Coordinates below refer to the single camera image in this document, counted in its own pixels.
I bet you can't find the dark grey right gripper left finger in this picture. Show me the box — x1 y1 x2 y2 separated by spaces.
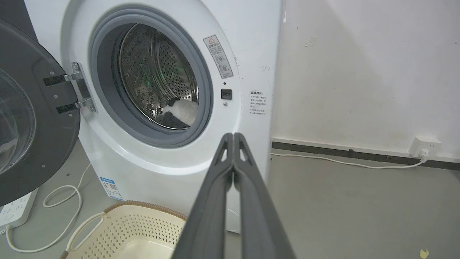
172 133 234 259

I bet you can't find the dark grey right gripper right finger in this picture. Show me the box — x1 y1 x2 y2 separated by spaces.
233 133 296 259

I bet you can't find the white front-load washing machine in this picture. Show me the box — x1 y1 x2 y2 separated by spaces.
24 0 284 233

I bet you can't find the cream perforated laundry basket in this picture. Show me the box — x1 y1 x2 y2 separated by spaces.
59 200 188 259

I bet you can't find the dark grey washing machine door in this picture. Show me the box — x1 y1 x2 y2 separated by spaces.
0 19 97 207

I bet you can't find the white and black garment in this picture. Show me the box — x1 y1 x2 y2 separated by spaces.
163 97 199 129

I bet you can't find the white power strip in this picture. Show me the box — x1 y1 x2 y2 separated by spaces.
0 187 39 231

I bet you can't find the white washing machine power cable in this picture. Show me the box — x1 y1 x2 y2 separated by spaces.
270 153 425 169

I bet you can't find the white power strip cable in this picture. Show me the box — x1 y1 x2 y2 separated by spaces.
5 164 92 253

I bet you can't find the white wall socket with plug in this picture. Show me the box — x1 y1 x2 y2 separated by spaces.
409 136 442 162

